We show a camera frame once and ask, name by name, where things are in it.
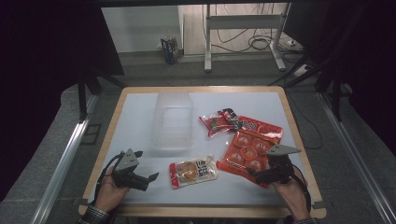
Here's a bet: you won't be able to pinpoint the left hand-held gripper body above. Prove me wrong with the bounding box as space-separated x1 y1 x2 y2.
110 148 150 192

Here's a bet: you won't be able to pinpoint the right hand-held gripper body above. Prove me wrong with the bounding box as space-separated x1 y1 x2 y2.
254 144 303 185

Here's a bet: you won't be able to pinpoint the large red round-cake packet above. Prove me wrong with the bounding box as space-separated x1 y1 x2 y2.
216 130 282 189

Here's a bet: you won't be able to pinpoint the clear plastic storage box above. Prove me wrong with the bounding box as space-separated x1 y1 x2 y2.
151 91 194 151

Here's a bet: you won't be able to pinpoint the black and red snack packet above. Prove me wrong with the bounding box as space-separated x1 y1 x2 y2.
220 107 244 132

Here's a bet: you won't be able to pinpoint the person's left hand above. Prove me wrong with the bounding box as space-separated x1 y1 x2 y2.
93 175 131 215

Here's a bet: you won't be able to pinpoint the person's right hand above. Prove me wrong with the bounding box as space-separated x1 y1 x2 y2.
270 173 313 222

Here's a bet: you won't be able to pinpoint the red printed snack packet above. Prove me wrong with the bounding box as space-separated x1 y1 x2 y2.
237 115 285 145

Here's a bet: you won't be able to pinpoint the black floor socket plate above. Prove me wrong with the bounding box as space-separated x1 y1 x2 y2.
80 123 103 146

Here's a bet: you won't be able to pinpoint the clear red snack packet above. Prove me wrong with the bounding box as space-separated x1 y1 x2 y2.
198 111 235 139

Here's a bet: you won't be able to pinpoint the black tripod stand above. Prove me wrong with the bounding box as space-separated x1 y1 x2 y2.
77 70 127 123
267 52 353 123

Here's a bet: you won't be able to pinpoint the white power strip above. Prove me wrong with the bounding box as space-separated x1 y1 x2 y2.
291 63 310 78

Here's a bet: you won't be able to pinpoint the blue carton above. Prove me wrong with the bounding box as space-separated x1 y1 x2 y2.
160 30 182 65

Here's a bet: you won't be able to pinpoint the dark curtain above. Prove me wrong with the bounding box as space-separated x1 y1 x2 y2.
284 0 396 157
0 0 125 202

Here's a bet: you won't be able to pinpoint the white metal stand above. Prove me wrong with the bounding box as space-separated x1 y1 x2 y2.
203 3 292 74

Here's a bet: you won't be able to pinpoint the left hand-held gripper cable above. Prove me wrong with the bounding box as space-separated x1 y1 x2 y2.
93 151 126 203

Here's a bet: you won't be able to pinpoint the hand-held gripper cable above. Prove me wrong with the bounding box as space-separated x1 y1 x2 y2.
290 163 313 214
93 151 126 203

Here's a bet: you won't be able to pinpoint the right hand-held gripper cable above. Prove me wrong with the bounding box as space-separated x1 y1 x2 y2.
290 163 313 214

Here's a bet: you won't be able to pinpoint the thin black floor cable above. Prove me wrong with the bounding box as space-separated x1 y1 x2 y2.
289 92 323 150

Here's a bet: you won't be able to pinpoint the aluminium rail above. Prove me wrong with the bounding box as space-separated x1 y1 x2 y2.
29 92 100 224
317 91 396 224

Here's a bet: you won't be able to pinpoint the black floor cables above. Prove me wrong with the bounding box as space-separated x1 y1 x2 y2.
214 3 301 54

